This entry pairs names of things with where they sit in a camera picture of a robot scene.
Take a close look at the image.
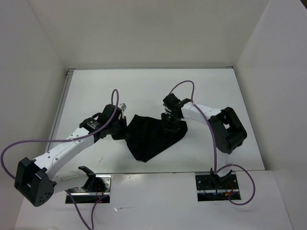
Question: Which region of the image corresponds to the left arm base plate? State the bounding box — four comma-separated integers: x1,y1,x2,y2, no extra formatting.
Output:
69,174,112,204

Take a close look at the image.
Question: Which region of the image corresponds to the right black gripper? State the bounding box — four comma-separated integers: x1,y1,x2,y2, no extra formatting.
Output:
161,112,181,136

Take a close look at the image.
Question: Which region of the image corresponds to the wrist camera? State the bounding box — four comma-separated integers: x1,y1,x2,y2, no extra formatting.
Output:
97,103,127,124
163,93,180,109

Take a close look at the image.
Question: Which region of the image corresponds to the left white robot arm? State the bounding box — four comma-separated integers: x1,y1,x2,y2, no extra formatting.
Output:
14,115,127,207

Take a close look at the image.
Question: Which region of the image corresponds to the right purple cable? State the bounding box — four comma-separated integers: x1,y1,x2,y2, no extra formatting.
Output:
169,80,256,206

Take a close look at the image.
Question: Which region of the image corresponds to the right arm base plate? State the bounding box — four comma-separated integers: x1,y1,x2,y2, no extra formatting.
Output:
195,172,241,202

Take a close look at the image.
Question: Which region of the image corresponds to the black skirt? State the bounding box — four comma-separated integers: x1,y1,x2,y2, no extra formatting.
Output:
126,115,188,162

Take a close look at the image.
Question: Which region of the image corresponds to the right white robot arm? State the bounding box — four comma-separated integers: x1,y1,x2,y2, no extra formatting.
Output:
161,93,247,189

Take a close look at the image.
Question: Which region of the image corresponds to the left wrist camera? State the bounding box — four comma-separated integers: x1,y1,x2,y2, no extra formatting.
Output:
97,103,127,124

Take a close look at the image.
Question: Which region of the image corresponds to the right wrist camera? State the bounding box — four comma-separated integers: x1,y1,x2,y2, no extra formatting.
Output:
163,93,180,109

